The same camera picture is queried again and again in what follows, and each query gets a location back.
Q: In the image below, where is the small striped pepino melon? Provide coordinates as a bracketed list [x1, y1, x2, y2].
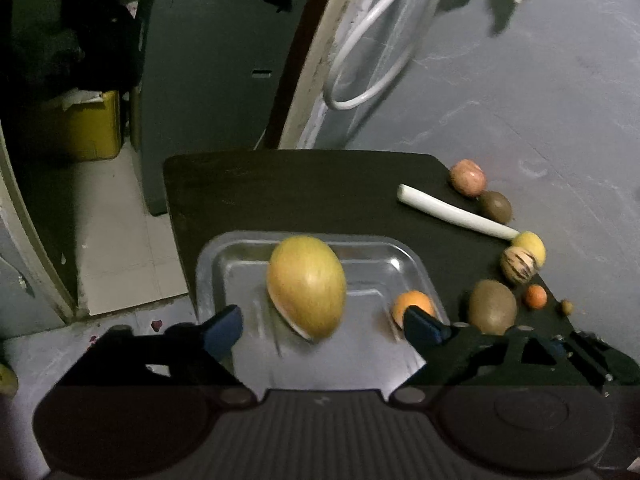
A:
[501, 246, 540, 285]

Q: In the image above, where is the dark brown kiwi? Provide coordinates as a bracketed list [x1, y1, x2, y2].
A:
[479, 191, 514, 224]

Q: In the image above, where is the dark cloth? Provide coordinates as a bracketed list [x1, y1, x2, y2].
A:
[0, 0, 141, 96]

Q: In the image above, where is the large orange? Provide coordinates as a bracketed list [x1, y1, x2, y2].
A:
[391, 291, 437, 335]

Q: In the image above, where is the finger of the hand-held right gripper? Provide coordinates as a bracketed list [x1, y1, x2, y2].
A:
[549, 330, 640, 398]

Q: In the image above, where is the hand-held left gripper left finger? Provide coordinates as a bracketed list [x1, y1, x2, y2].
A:
[60, 305, 256, 404]

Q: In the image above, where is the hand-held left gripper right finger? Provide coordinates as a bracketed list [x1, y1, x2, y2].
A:
[392, 306, 596, 404]

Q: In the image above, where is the large brown kiwi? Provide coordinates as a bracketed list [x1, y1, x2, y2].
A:
[467, 280, 518, 336]

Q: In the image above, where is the dark grey cabinet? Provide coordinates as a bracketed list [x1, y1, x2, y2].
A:
[131, 0, 308, 217]

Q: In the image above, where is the yellow-green bottle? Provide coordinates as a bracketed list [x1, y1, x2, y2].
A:
[0, 362, 20, 398]

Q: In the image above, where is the white painted door jamb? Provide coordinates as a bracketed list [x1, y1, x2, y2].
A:
[0, 125, 81, 321]

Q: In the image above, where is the white crumpled paper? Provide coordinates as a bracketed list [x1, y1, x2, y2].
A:
[61, 87, 104, 112]

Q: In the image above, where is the yellow-green mango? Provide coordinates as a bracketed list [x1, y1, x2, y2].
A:
[266, 236, 347, 343]

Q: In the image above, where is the worn wooden door jamb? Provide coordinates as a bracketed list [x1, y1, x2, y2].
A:
[277, 0, 381, 151]

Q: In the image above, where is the metal tray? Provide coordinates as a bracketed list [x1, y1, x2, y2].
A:
[195, 230, 451, 396]

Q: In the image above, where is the white hose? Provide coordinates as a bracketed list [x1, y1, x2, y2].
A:
[322, 0, 416, 111]

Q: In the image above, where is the white stick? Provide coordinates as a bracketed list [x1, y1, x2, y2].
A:
[397, 184, 521, 240]

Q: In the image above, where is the yellow lemon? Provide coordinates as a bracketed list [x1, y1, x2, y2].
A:
[511, 231, 547, 267]

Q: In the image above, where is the red apple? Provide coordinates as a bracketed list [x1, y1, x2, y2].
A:
[449, 159, 487, 197]

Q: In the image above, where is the yellow bin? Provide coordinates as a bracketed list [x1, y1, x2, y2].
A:
[30, 89, 123, 162]

